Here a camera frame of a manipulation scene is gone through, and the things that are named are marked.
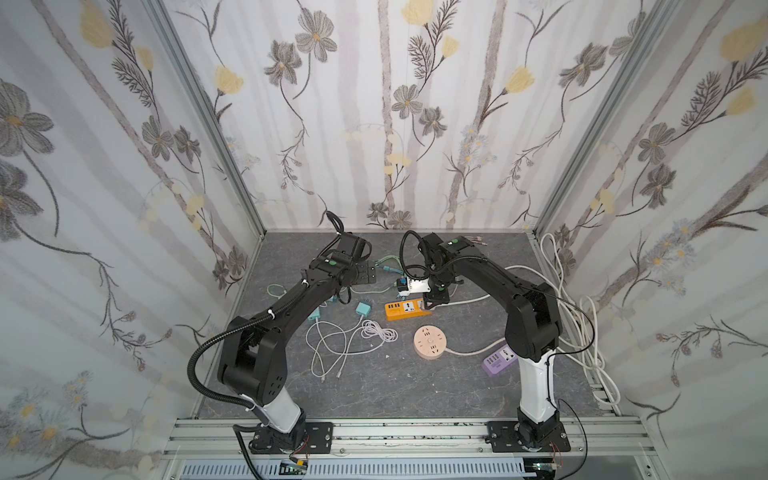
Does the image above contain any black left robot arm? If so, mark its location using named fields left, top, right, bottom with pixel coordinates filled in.
left=187, top=232, right=375, bottom=435

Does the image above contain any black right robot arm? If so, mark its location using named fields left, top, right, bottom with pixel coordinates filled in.
left=406, top=233, right=562, bottom=434

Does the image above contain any orange power strip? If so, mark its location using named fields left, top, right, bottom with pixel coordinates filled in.
left=385, top=299, right=431, bottom=322

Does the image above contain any pink round power strip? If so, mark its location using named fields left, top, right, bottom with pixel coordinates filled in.
left=413, top=325, right=447, bottom=361

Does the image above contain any purple power strip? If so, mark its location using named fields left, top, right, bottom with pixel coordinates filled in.
left=482, top=346, right=518, bottom=377

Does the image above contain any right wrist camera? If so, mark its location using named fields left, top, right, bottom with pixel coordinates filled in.
left=396, top=277, right=431, bottom=297

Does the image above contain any light green multi-head cable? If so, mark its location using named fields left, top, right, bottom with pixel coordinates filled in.
left=266, top=254, right=409, bottom=298

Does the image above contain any white charging cable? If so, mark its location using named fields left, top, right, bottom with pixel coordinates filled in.
left=304, top=316, right=400, bottom=382

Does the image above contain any pink round strip cord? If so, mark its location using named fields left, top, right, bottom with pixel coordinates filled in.
left=446, top=335, right=508, bottom=358

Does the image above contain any white power cord bundle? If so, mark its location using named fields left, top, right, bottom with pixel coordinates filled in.
left=446, top=232, right=622, bottom=415

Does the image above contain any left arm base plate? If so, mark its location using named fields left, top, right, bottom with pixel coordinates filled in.
left=248, top=422, right=334, bottom=455

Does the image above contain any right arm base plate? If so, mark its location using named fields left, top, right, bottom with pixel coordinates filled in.
left=486, top=420, right=571, bottom=453

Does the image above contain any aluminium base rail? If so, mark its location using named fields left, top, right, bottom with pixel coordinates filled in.
left=156, top=416, right=672, bottom=479

